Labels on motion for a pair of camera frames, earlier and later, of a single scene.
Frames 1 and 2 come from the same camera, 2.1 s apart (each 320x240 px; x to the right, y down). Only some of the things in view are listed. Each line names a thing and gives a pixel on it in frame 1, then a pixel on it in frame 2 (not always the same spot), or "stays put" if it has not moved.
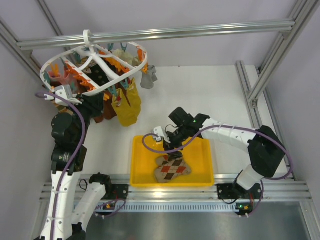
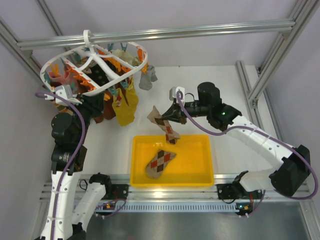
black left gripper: x=94 y=103 stays put
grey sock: x=149 y=78 stays put
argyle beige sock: x=166 y=169 -> x=155 y=117
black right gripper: x=168 y=146 -> x=180 y=116
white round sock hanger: x=91 y=69 stays put
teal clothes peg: x=113 y=89 stays put
